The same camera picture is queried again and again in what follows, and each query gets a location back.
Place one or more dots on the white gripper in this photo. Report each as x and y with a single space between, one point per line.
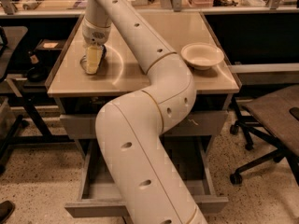
95 35

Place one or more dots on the blue pepsi can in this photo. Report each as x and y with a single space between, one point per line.
83 59

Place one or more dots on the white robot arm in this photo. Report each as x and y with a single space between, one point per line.
128 128

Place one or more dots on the grey drawer cabinet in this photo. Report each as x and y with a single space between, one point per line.
120 73

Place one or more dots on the closed grey top drawer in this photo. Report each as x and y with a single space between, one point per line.
201 123

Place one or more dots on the open grey middle drawer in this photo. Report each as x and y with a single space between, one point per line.
99 197

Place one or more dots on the black office chair left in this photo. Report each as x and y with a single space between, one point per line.
11 37

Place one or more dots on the black office chair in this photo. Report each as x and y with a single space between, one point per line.
11 37
273 118

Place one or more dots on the white bowl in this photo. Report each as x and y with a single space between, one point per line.
202 56

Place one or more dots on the black shoe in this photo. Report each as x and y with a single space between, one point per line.
6 209

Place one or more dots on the black office chair right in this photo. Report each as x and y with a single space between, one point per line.
273 118

